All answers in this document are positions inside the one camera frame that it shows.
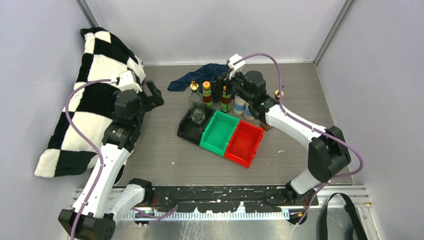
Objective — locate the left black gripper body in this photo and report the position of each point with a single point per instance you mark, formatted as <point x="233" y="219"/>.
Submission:
<point x="147" y="103"/>

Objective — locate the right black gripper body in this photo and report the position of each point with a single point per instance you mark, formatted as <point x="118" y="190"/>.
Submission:
<point x="235" y="85"/>

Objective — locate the clear glass cruet gold spout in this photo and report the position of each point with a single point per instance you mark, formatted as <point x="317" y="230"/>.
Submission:
<point x="196" y="104"/>

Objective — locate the sauce bottle yellow cap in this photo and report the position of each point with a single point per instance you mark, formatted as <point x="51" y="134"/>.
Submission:
<point x="225" y="101"/>
<point x="207" y="94"/>

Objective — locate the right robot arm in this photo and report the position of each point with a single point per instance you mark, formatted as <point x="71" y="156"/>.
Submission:
<point x="327" y="155"/>

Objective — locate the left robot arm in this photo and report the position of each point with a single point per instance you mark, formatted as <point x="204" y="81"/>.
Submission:
<point x="93" y="216"/>

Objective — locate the spice jar plain lid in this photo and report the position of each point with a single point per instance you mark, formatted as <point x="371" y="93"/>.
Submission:
<point x="239" y="105"/>

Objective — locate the spice jar perforated lid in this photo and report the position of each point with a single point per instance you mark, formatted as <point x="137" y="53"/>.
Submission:
<point x="247" y="114"/>

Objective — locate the brown oil cruet gold spout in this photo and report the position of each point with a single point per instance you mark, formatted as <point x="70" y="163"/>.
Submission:
<point x="277" y="96"/>

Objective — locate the dark blue shorts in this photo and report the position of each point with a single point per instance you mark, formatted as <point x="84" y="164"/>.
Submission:
<point x="206" y="73"/>

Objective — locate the black plastic bin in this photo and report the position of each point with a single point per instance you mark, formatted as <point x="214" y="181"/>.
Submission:
<point x="191" y="131"/>

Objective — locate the green plastic bin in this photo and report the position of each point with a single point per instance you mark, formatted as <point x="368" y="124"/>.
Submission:
<point x="219" y="132"/>

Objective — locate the red plastic bin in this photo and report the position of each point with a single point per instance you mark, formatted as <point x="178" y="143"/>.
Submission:
<point x="243" y="145"/>

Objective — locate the black white checkered blanket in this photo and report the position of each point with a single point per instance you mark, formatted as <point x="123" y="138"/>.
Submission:
<point x="105" y="56"/>

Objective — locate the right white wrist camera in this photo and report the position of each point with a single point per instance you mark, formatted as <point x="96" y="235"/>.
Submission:
<point x="235" y="64"/>

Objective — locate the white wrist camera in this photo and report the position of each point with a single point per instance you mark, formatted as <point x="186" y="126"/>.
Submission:
<point x="235" y="64"/>
<point x="127" y="81"/>

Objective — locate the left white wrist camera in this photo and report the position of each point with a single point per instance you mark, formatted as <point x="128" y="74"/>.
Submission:
<point x="127" y="81"/>

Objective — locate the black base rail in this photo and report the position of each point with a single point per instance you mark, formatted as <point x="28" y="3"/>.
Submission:
<point x="224" y="198"/>

